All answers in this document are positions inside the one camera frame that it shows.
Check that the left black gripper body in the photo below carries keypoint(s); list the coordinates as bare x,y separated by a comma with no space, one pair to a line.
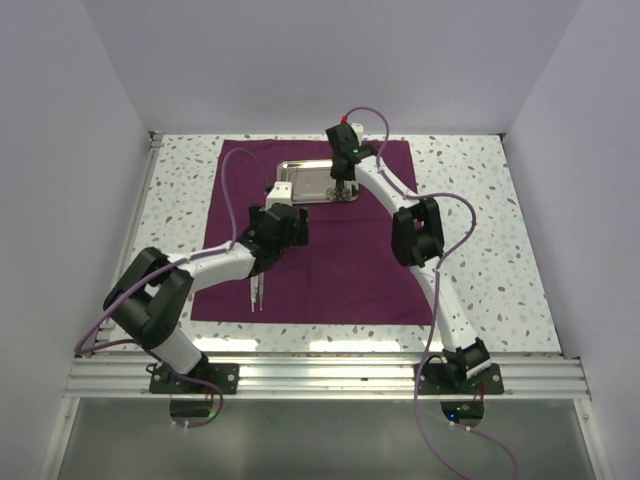
286,241

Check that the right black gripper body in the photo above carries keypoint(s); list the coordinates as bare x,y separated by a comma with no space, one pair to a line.
346,177

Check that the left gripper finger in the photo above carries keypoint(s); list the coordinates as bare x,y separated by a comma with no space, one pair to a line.
255,216
302,227

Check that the stainless steel instrument tray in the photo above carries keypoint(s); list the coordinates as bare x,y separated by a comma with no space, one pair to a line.
310,179

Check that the steel tweezers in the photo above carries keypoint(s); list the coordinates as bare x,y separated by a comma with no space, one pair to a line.
254,290
261,290

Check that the purple surgical kit cloth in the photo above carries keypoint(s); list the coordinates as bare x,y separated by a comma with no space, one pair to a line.
346,275

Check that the steel surgical scissors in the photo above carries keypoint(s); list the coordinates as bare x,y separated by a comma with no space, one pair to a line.
340,191

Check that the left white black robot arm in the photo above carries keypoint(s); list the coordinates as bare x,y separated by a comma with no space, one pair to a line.
149,298

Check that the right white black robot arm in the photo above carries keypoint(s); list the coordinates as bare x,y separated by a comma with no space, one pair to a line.
417,242

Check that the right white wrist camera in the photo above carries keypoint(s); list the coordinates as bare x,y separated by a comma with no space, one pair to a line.
356,127

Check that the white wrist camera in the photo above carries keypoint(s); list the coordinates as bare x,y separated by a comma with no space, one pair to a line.
356,127
280,193

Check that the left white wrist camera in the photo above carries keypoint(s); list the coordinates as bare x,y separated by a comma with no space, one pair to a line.
280,193

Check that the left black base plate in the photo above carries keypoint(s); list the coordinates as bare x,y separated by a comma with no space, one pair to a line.
204,378

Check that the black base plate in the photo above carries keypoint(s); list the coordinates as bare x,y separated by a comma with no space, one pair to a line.
436,378
204,378

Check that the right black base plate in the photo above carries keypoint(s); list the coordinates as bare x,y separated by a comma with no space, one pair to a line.
436,378

